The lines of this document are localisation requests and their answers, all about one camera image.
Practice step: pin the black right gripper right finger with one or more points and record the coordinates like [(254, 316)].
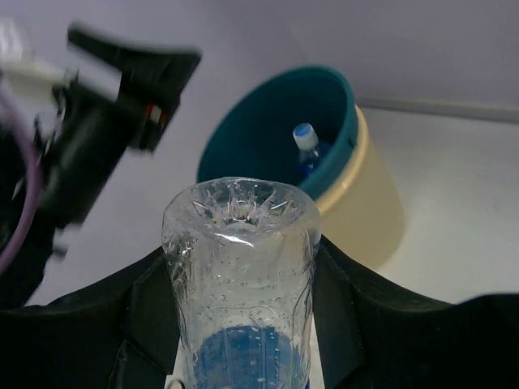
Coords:
[(373, 333)]

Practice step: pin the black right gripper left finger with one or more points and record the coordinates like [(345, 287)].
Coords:
[(120, 332)]

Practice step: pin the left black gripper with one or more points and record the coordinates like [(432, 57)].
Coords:
[(96, 130)]

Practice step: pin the blue label clear bottle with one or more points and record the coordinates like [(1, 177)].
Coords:
[(241, 257)]

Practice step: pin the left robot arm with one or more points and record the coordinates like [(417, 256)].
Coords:
[(28, 127)]

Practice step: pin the beige bin with teal liner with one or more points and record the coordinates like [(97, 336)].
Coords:
[(361, 211)]

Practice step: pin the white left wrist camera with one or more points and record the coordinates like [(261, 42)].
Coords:
[(28, 74)]

